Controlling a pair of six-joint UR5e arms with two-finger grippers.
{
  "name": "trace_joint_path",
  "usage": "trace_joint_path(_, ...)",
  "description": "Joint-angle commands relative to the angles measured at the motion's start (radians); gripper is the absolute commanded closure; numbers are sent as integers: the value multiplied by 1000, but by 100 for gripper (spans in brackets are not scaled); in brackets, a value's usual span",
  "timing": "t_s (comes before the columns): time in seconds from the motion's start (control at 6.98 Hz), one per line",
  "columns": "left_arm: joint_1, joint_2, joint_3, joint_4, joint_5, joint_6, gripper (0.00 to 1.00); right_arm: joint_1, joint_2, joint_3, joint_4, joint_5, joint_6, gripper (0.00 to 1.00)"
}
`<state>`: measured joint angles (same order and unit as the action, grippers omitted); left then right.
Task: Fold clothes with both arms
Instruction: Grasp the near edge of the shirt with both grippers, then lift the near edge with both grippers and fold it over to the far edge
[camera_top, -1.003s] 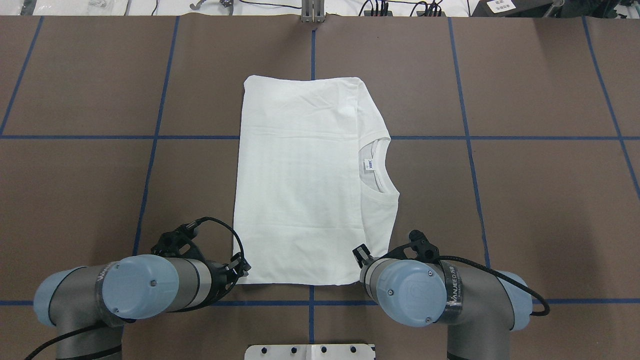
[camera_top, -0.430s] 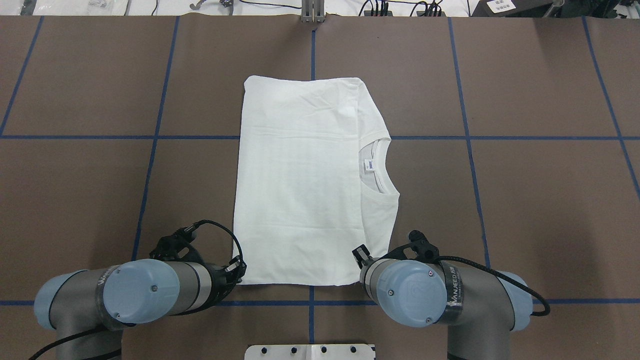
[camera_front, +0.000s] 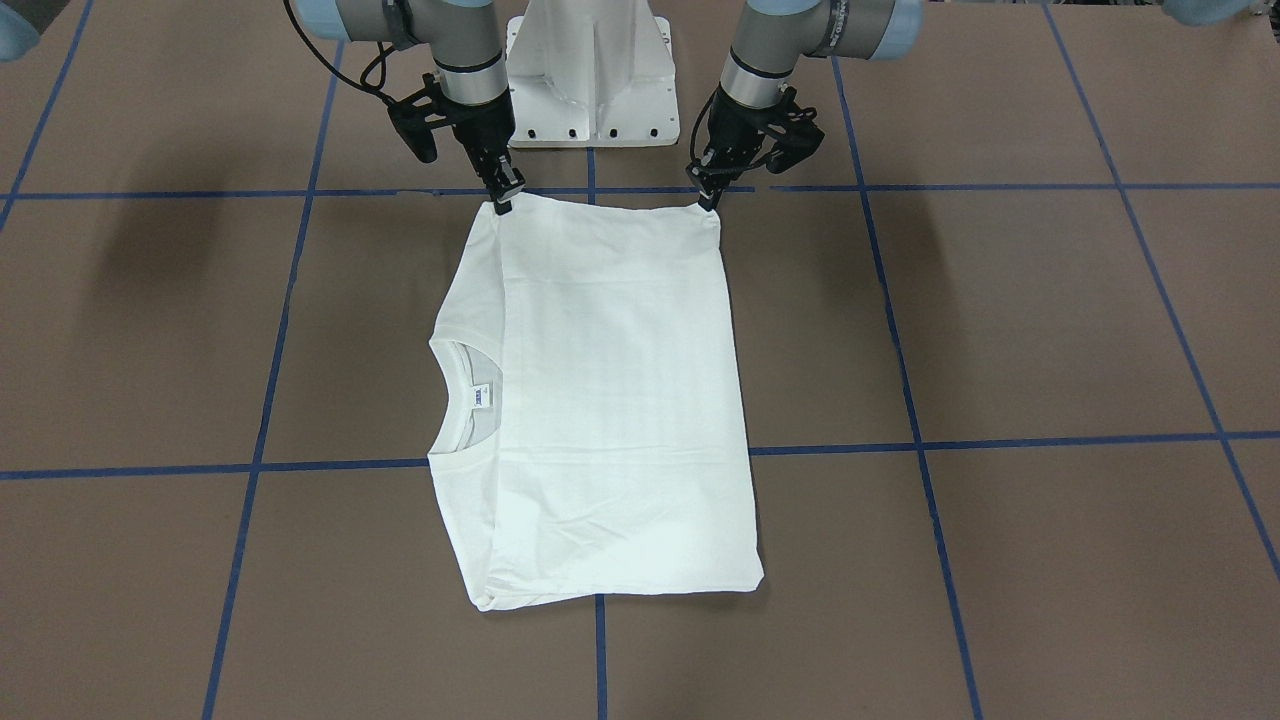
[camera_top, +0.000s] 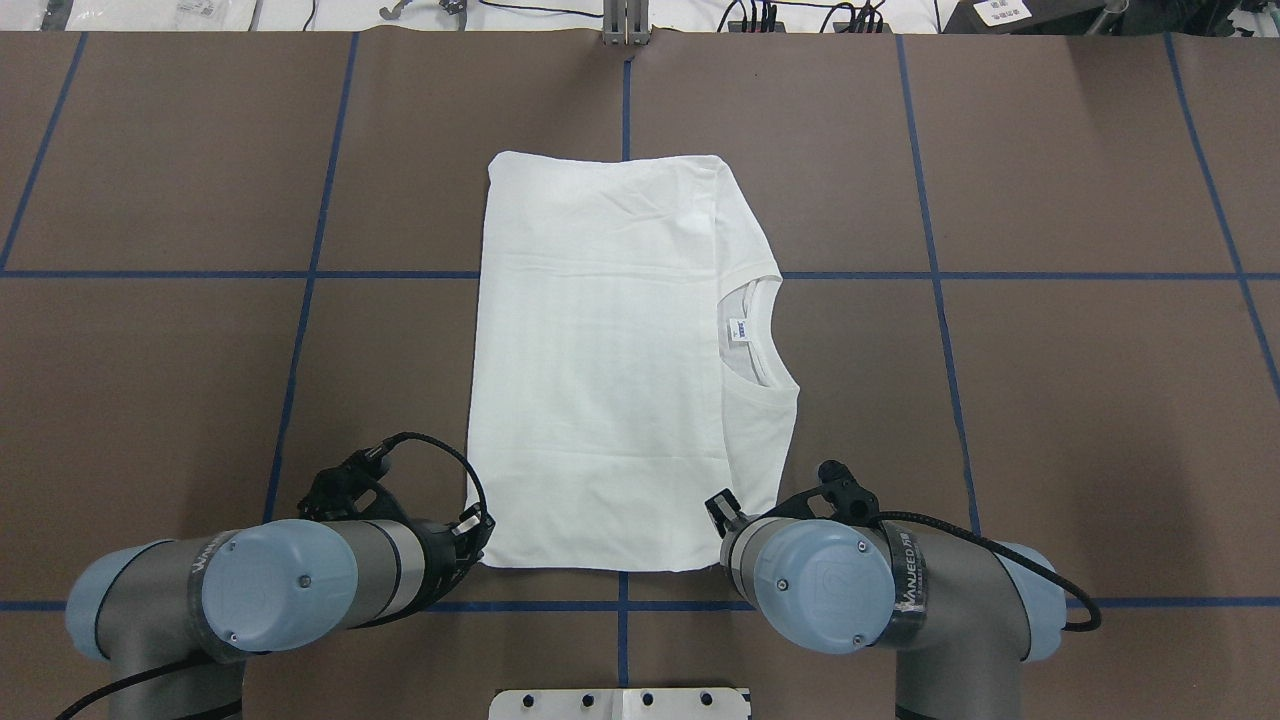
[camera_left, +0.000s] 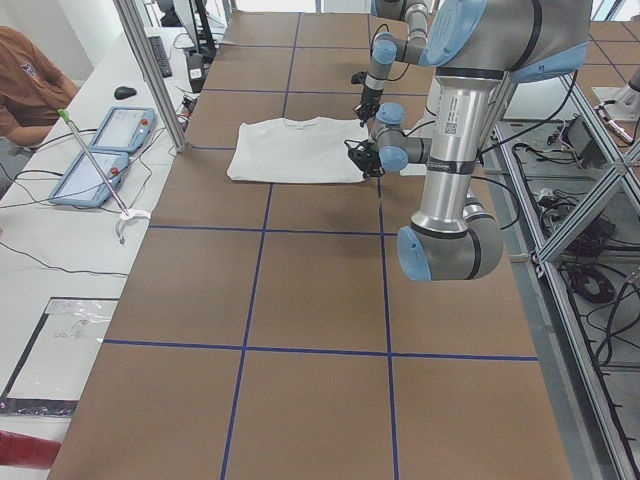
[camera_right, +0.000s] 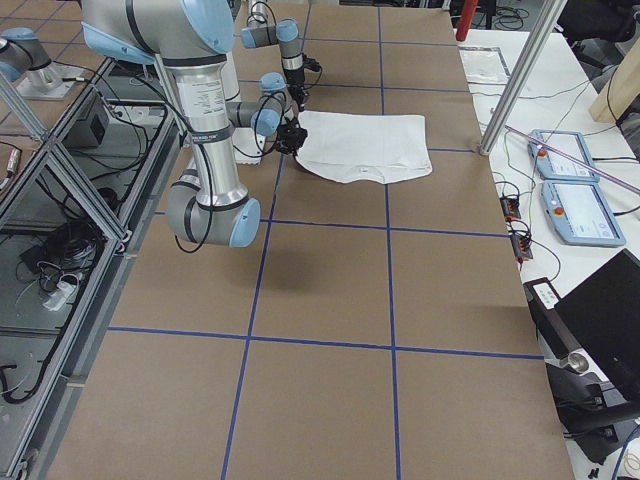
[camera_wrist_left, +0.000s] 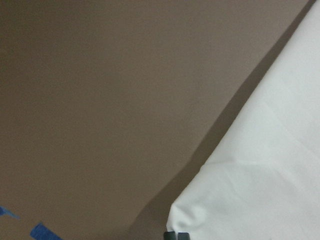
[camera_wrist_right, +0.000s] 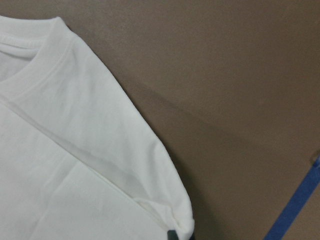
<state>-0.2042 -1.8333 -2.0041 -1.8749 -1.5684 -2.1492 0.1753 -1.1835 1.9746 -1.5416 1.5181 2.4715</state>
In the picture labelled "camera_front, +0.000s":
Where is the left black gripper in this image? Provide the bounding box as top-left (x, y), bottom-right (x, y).
top-left (686, 88), bottom-right (791, 211)

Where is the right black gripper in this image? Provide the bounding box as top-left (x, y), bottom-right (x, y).
top-left (452, 92), bottom-right (526, 217)

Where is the white long-sleeve printed shirt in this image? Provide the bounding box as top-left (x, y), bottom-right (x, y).
top-left (428, 193), bottom-right (764, 612)

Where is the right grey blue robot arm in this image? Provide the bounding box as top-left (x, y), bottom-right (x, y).
top-left (283, 1), bottom-right (525, 215)

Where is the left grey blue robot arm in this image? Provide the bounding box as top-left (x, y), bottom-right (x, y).
top-left (686, 1), bottom-right (925, 211)

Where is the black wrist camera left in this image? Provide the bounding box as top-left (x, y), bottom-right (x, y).
top-left (762, 88), bottom-right (826, 174)

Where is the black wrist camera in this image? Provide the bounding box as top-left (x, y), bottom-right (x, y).
top-left (762, 88), bottom-right (826, 174)
top-left (387, 81), bottom-right (452, 164)

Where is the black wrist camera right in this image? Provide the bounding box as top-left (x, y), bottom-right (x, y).
top-left (387, 81), bottom-right (452, 164)

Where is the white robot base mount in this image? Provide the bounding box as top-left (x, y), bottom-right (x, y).
top-left (506, 1), bottom-right (680, 149)

